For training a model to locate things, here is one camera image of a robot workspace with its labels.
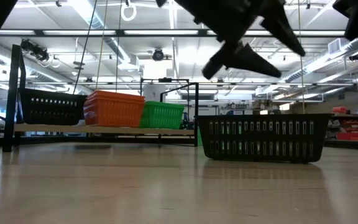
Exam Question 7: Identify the round black ceiling camera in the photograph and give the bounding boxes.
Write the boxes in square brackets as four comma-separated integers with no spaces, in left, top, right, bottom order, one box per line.
[152,47,165,62]

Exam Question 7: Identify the olive hanging cable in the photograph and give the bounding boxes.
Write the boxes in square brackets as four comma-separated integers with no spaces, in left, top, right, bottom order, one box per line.
[94,0,109,91]

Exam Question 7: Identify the black ceiling spotlight cluster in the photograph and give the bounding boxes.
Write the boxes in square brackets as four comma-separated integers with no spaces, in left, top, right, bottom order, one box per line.
[19,39,50,62]

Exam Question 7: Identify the thin grey hanging cable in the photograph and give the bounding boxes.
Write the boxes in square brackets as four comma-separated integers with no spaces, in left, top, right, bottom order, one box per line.
[115,0,122,93]

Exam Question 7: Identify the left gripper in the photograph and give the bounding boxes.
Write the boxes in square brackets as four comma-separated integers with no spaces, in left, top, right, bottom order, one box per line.
[155,0,306,80]

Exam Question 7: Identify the storage shelf with small bins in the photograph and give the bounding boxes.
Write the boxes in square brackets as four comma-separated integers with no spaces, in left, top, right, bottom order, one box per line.
[324,113,358,150]

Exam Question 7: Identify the wooden shelf with black frame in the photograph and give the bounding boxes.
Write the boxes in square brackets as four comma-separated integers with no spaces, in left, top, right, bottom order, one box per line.
[2,44,199,153]

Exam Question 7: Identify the white air vent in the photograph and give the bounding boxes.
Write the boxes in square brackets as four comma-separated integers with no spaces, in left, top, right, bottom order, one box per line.
[327,37,342,56]

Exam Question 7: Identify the long black cable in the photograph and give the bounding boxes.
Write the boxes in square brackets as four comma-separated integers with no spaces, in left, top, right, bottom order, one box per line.
[72,0,98,95]

